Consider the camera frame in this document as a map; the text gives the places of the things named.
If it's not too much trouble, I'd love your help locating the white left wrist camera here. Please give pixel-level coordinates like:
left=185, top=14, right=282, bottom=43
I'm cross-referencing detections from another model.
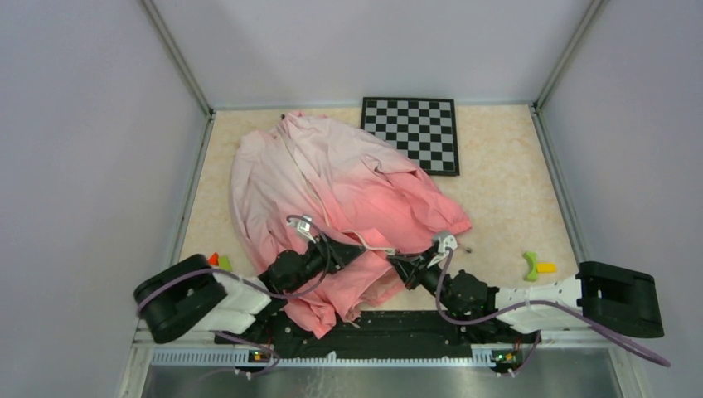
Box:
left=286, top=215, right=317, bottom=242

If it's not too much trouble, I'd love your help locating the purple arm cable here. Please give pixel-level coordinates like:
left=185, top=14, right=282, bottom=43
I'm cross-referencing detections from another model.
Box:
left=136, top=214, right=333, bottom=380
left=434, top=247, right=672, bottom=377

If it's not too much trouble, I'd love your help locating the black white checkerboard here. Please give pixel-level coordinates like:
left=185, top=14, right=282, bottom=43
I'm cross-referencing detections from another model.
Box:
left=361, top=97, right=461, bottom=177

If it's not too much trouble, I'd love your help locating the aluminium frame rail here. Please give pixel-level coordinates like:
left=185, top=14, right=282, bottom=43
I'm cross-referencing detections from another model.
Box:
left=119, top=325, right=652, bottom=397

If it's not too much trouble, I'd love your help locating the pink zip-up jacket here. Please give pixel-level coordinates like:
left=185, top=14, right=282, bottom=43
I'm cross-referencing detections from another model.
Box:
left=230, top=112, right=471, bottom=337

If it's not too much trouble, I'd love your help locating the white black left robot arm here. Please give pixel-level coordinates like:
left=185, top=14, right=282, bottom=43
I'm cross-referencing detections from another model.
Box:
left=133, top=236, right=366, bottom=344

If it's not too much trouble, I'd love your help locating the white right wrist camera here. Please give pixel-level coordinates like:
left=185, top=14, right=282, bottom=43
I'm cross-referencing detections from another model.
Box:
left=428, top=231, right=458, bottom=267

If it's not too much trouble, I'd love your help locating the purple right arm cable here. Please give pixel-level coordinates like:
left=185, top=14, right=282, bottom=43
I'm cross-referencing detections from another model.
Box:
left=434, top=247, right=672, bottom=377

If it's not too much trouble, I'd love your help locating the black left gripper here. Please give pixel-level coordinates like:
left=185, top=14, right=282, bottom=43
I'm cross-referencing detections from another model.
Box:
left=285, top=231, right=366, bottom=294

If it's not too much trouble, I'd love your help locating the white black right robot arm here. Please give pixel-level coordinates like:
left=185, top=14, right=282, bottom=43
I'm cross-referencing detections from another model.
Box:
left=388, top=254, right=664, bottom=342

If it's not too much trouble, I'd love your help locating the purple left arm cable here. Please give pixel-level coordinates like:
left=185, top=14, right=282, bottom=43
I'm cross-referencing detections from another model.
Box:
left=136, top=214, right=333, bottom=380

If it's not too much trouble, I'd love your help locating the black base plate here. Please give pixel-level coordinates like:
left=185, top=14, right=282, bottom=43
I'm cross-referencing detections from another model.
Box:
left=240, top=311, right=536, bottom=359

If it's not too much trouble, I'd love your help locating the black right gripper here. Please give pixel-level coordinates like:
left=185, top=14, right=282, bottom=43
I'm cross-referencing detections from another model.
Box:
left=389, top=245, right=463, bottom=315

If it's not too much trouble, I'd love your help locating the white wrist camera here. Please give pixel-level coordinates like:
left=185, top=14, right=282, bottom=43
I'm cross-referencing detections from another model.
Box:
left=286, top=215, right=317, bottom=242
left=428, top=231, right=458, bottom=267

